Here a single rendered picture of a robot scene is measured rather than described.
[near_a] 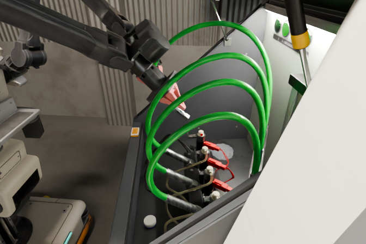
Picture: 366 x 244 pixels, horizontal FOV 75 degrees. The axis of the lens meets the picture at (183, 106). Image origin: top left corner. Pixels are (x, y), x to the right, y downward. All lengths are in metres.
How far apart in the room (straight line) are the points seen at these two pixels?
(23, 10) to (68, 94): 2.54
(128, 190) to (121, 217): 0.09
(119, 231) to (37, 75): 2.64
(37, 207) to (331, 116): 1.71
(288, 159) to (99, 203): 1.83
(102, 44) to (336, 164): 0.50
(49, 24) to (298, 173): 0.52
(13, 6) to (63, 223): 1.31
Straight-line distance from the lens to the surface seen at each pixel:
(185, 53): 2.47
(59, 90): 3.12
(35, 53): 1.14
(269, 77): 0.71
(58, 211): 1.74
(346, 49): 0.29
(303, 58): 0.34
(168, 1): 2.41
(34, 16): 0.58
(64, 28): 0.58
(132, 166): 0.86
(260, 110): 0.54
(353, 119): 0.26
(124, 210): 0.74
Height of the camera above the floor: 1.53
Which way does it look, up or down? 29 degrees down
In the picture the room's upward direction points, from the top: straight up
